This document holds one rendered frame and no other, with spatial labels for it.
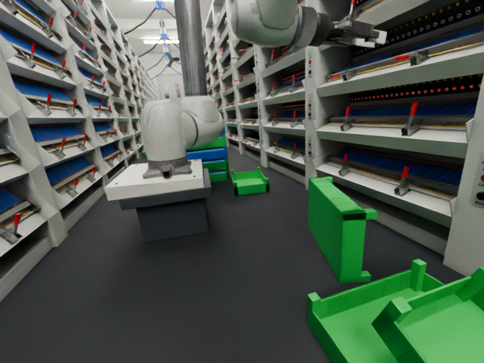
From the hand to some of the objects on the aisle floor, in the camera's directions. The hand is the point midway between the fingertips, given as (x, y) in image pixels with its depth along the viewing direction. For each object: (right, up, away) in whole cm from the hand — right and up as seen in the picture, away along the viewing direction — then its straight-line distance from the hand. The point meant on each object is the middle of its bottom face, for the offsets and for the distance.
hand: (370, 38), depth 65 cm
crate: (-8, -64, +7) cm, 65 cm away
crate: (-6, -73, -22) cm, 76 cm away
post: (-10, -28, +124) cm, 128 cm away
